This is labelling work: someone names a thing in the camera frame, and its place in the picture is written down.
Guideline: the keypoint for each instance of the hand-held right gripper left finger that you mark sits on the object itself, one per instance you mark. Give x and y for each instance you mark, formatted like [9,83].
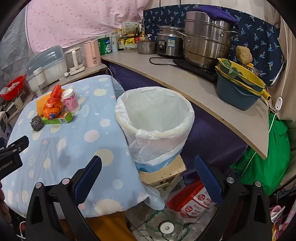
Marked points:
[89,178]

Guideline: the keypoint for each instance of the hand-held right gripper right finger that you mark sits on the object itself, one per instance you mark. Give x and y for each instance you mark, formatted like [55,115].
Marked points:
[209,180]

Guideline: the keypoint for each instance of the steel wool scrubber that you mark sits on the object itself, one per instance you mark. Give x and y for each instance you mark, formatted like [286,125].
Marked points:
[37,122]

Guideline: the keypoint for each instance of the green drink carton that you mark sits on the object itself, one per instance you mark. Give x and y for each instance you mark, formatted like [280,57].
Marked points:
[59,120]

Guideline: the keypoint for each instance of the orange foam net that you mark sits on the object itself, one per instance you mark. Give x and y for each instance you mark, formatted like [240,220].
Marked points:
[41,104]

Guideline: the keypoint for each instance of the white plastic bag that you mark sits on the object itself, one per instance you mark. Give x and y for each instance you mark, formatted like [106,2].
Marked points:
[157,139]

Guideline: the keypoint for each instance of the orange snack wrapper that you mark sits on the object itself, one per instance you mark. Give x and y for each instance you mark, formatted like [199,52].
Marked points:
[52,102]

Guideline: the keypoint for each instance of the pink patterned paper cup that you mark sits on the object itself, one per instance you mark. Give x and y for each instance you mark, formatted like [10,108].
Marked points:
[70,100]

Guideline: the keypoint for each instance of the red and white packet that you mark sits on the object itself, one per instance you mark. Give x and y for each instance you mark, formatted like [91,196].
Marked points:
[194,204]

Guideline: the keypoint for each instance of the blue printed blanket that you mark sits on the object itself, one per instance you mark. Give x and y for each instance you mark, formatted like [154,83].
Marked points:
[69,148]

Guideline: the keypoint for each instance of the white printed carton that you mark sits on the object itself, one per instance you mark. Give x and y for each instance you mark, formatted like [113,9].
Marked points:
[4,125]

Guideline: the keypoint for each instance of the wooden stool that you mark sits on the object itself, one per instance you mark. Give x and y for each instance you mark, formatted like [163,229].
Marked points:
[161,174]

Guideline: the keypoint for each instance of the green plastic bag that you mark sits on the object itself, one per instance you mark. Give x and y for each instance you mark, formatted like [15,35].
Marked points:
[266,166]

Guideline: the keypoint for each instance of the glass lid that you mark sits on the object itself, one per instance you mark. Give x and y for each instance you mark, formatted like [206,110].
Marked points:
[165,228]

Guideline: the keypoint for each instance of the red plastic basin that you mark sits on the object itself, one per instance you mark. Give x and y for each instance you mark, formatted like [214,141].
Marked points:
[19,80]

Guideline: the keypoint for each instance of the blue-grey plastic basin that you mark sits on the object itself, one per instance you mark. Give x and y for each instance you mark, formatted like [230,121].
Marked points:
[233,95]

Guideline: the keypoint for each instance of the white covered dish box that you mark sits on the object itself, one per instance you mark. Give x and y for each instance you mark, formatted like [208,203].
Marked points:
[49,67]

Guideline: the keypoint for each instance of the stacked yellow and teal basins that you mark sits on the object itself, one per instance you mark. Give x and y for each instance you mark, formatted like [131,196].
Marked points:
[249,78]

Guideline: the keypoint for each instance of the green vegetable leaves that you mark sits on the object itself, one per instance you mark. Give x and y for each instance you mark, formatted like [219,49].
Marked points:
[232,70]

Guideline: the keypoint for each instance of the black induction cooker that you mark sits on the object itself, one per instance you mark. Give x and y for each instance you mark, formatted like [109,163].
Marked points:
[194,68]

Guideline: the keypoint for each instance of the grey plastic sheet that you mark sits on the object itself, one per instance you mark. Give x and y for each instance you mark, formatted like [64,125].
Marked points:
[13,46]

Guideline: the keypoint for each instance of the pink electric kettle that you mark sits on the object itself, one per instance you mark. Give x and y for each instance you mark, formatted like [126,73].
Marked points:
[91,54]

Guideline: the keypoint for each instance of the brown loofah sponge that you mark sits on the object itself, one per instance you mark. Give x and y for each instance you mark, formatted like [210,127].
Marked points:
[244,54]

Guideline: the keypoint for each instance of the green can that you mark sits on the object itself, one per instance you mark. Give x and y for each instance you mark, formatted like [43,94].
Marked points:
[105,46]

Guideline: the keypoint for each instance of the large steel steamer pot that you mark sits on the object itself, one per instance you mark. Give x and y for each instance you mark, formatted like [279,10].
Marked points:
[208,46]

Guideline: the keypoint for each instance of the white bottle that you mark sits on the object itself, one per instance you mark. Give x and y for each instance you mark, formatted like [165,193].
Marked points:
[114,44]

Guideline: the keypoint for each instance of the labelled soy sauce bottle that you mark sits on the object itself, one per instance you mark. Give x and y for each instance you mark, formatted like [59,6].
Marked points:
[121,44]

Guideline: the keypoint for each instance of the steel rice cooker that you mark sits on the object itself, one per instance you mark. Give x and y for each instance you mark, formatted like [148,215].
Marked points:
[170,44]

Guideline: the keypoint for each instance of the small lidded steel pot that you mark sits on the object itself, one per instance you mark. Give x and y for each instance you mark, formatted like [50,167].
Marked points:
[146,47]

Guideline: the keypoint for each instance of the yellow packet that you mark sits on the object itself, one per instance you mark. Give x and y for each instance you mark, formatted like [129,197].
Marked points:
[130,41]

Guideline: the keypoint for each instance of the navy patterned cloth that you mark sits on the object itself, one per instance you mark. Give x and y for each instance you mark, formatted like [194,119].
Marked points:
[256,37]

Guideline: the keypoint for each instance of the dark sauce bottle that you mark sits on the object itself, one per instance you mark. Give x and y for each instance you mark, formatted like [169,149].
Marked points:
[137,32]

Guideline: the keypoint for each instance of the pink dotted cloth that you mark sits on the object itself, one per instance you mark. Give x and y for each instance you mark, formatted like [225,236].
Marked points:
[76,23]

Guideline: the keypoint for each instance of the cream carton box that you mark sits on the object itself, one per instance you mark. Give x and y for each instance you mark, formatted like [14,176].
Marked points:
[129,29]

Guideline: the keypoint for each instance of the purple cloth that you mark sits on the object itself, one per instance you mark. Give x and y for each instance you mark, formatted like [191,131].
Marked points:
[219,12]

